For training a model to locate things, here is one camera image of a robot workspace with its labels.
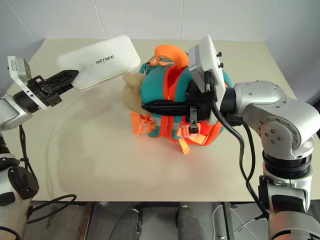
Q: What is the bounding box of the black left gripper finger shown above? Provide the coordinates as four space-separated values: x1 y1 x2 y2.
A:
46 69 80 87
53 80 76 96

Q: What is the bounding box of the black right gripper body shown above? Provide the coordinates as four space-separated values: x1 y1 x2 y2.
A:
185 80 214 123

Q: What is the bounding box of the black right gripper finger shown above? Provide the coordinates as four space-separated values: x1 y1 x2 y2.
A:
144 107 190 117
141 99 190 110

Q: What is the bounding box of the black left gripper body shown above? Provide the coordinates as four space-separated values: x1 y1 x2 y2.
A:
26 74 63 108

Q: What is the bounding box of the orange and teal backpack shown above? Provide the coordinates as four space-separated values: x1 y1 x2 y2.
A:
121 44 234 155

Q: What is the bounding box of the white box with Unitree print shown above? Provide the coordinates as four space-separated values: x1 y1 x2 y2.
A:
56 34 142 91

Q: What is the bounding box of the dark rounded shape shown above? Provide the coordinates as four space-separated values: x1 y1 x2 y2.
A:
176 205 207 240
115 208 141 240

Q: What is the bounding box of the dark metal table leg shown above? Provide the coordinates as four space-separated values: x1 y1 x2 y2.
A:
221 201 233 240

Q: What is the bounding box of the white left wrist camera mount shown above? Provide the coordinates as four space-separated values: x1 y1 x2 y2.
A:
6 55 49 111

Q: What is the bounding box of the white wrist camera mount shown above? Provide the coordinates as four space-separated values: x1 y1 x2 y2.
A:
6 55 49 111
188 34 235 126

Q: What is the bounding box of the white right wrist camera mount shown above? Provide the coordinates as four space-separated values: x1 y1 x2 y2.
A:
188 34 235 126

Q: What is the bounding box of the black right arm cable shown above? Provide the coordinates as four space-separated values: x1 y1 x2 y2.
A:
204 71 271 220

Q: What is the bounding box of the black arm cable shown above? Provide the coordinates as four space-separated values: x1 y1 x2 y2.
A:
18 124 78 225
204 71 271 220

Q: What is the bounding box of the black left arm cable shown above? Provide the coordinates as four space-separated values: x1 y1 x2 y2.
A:
18 124 78 225

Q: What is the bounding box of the thin white cable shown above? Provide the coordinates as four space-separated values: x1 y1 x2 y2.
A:
211 202 266 240

